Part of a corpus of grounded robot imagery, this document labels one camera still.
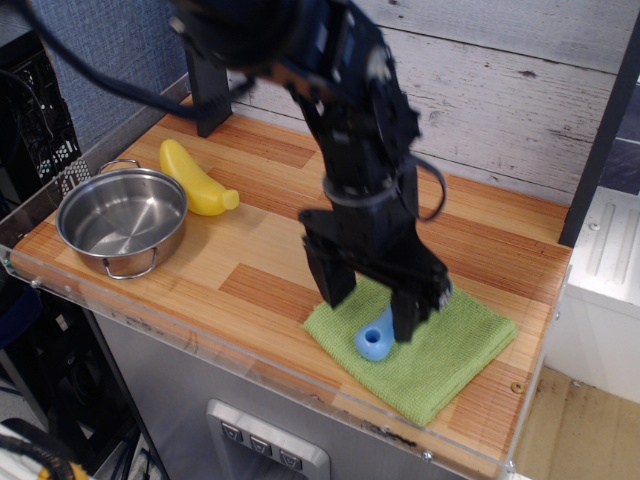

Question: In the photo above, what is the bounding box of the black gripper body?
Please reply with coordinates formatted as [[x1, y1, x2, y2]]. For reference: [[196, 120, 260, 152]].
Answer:
[[299, 172, 453, 310]]

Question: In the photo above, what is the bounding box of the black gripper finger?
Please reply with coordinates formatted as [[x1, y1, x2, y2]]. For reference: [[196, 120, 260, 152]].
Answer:
[[390, 289, 438, 342], [303, 234, 356, 308]]

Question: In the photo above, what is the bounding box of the blue and grey scoop spoon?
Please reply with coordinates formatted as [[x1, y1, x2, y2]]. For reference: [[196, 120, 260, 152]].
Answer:
[[355, 306, 395, 362]]

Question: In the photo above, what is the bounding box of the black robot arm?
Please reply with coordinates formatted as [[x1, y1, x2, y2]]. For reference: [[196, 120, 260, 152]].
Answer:
[[173, 1, 452, 342]]

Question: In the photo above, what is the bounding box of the green folded cloth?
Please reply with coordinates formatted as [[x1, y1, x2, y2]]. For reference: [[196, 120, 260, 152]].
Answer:
[[304, 278, 518, 425]]

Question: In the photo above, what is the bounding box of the yellow plastic banana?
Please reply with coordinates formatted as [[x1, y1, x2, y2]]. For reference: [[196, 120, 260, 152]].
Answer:
[[159, 139, 240, 216]]

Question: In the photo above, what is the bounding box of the white ribbed appliance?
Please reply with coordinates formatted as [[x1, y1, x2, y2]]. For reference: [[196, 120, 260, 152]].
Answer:
[[544, 187, 639, 402]]

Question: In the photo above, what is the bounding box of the silver dispenser button panel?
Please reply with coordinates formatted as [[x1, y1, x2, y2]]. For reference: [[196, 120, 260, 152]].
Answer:
[[206, 399, 331, 479]]

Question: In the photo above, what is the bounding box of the stainless steel pot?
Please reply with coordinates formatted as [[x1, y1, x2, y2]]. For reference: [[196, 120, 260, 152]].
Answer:
[[56, 158, 188, 280]]

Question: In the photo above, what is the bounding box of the black plastic crate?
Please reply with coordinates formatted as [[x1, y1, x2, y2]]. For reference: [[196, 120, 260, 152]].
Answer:
[[1, 28, 80, 216]]

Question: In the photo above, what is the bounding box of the yellow object at bottom left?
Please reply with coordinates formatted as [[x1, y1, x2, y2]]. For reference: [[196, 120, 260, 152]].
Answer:
[[36, 463, 90, 480]]

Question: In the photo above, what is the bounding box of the clear acrylic table guard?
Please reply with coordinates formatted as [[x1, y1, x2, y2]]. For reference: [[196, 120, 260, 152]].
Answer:
[[1, 109, 570, 479]]

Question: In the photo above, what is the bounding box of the dark right frame post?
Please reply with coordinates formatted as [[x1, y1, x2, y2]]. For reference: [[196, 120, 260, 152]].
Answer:
[[558, 14, 639, 248]]

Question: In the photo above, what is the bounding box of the dark frame post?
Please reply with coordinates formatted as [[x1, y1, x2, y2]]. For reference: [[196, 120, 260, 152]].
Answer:
[[558, 14, 639, 248], [185, 49, 232, 138]]

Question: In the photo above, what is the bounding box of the dark left frame post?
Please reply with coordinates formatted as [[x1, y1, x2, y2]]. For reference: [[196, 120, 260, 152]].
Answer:
[[185, 49, 232, 138]]

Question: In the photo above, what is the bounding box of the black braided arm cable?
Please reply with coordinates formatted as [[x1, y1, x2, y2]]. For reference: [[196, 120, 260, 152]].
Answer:
[[9, 0, 256, 121]]

